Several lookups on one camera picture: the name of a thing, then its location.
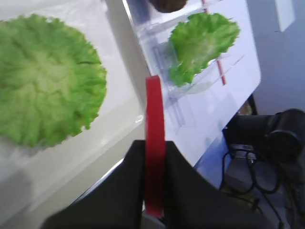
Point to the green lettuce leaf in rack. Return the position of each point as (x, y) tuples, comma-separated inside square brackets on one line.
[(202, 38)]

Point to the cream metal tray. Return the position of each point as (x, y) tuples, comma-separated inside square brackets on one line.
[(32, 218)]

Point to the green lettuce leaf on tray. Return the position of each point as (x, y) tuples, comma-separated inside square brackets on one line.
[(52, 81)]

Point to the red tomato slice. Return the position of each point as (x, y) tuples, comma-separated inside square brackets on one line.
[(155, 148)]

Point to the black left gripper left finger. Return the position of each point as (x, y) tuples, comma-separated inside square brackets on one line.
[(116, 203)]

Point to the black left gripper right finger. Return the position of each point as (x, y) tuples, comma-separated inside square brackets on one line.
[(191, 202)]

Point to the dark brown meat patty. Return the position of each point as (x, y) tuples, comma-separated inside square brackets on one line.
[(168, 6)]

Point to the white paper tray liner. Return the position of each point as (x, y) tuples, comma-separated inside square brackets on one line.
[(29, 176)]

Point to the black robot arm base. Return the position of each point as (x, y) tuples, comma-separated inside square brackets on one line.
[(280, 136)]

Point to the clear acrylic right rack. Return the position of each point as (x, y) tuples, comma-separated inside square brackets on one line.
[(153, 30)]

